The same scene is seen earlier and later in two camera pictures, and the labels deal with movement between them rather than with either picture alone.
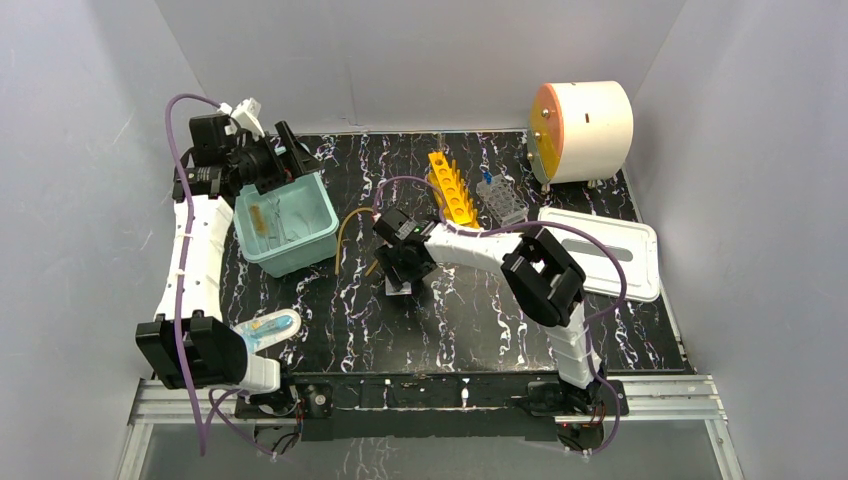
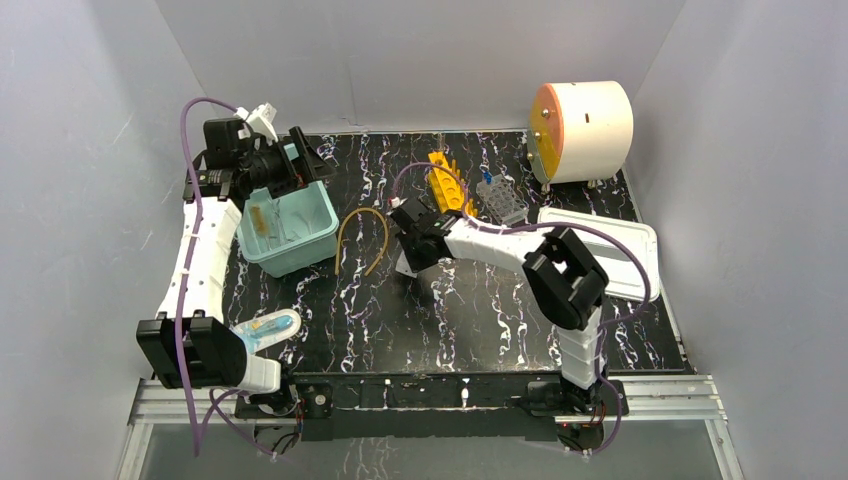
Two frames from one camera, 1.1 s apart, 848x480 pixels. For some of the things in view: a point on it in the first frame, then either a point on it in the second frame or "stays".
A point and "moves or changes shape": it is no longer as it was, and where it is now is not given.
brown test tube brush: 260,223 stays
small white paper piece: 406,288 moves or changes shape
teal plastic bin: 290,229 stays
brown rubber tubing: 338,241 stays
